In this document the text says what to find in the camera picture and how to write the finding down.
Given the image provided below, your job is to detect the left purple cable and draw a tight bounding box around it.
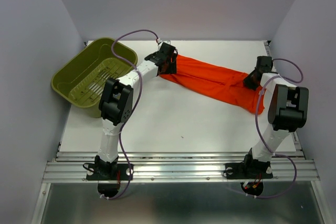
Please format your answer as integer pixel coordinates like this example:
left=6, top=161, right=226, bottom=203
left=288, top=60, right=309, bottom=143
left=99, top=29, right=161, bottom=200

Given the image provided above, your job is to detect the aluminium mounting rail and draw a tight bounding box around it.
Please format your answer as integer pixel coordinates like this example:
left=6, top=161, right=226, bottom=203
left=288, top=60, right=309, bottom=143
left=43, top=151, right=320, bottom=183

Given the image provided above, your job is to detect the orange t shirt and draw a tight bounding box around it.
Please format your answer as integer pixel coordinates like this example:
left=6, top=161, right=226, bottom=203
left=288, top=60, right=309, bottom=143
left=160, top=55, right=265, bottom=115

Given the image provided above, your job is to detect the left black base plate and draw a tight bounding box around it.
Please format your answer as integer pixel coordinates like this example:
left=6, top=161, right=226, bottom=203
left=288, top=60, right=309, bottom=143
left=82, top=163, right=134, bottom=182

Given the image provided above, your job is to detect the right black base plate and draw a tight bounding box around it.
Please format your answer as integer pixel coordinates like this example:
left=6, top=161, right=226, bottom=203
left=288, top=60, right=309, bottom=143
left=223, top=162, right=273, bottom=180

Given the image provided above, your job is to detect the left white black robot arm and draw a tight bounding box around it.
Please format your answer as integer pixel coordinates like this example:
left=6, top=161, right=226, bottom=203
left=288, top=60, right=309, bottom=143
left=87, top=42, right=178, bottom=180

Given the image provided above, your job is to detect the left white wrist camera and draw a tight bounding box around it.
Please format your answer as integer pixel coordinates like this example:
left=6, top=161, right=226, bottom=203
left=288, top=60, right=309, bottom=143
left=156, top=38, right=171, bottom=48

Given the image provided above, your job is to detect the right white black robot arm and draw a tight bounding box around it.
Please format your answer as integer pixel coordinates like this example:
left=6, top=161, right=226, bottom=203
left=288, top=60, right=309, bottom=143
left=241, top=56, right=309, bottom=178

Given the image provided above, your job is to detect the olive green plastic basket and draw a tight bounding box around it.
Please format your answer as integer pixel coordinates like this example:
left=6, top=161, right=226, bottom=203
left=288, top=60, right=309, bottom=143
left=51, top=37, right=138, bottom=118

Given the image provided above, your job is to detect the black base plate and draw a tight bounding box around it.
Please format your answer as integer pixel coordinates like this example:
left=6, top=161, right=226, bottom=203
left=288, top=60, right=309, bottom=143
left=82, top=163, right=134, bottom=182
left=223, top=162, right=273, bottom=180

